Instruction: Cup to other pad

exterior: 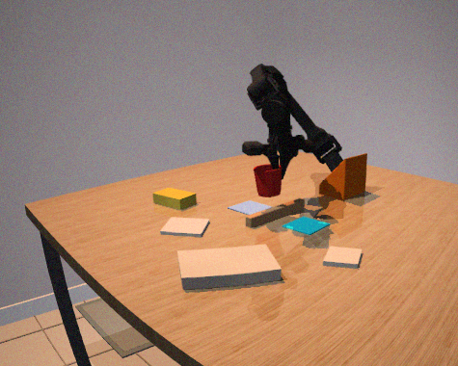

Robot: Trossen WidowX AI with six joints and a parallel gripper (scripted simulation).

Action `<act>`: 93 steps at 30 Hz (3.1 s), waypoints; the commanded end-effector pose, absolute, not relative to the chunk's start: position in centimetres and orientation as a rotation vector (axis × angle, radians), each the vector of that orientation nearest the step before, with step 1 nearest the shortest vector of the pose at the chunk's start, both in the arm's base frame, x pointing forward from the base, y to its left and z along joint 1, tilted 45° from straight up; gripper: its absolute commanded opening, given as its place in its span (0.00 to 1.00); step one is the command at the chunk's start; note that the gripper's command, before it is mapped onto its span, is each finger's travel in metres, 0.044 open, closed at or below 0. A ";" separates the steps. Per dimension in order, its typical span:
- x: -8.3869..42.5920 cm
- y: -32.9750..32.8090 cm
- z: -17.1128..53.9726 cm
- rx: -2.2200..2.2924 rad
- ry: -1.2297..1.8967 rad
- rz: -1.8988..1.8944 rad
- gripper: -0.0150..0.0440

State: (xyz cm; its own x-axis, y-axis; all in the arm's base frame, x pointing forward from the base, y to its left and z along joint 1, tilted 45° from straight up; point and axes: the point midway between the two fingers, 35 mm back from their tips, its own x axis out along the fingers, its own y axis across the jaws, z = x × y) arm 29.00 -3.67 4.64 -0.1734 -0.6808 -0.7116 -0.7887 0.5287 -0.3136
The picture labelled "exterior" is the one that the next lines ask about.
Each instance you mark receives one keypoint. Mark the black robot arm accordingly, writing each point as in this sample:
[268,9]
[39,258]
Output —
[269,92]

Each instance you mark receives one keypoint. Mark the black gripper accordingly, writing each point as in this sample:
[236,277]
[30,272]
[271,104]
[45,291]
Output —
[256,148]

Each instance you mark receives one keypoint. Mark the yellow rectangular block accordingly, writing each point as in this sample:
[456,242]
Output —
[174,198]

